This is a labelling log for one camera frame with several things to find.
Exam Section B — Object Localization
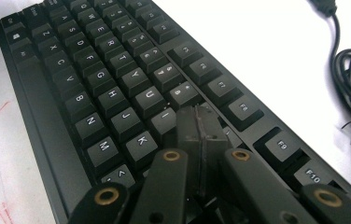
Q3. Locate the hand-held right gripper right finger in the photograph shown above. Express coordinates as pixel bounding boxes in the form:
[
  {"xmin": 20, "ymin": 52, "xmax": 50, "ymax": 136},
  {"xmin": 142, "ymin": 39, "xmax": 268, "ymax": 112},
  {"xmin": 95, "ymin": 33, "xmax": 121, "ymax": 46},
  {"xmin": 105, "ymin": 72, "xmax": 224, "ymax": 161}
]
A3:
[{"xmin": 196, "ymin": 105, "xmax": 230, "ymax": 201}]

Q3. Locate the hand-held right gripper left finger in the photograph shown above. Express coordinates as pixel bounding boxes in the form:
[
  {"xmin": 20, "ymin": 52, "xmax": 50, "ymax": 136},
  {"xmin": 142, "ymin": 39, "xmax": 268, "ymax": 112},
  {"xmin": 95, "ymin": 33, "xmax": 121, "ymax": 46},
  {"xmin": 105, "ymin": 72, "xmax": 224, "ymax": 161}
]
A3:
[{"xmin": 175, "ymin": 105, "xmax": 204, "ymax": 196}]

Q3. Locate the black computer keyboard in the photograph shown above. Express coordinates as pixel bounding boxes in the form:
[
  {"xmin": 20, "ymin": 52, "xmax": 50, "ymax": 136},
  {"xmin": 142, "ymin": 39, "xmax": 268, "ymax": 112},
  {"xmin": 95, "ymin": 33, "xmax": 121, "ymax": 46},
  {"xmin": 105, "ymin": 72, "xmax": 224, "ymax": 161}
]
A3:
[{"xmin": 0, "ymin": 0, "xmax": 351, "ymax": 224}]

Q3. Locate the white table cover board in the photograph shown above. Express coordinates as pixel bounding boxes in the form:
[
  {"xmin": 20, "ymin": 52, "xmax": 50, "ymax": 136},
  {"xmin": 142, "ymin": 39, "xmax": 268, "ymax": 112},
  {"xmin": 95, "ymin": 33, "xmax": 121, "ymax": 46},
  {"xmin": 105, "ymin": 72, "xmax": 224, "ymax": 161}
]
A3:
[{"xmin": 0, "ymin": 0, "xmax": 351, "ymax": 224}]

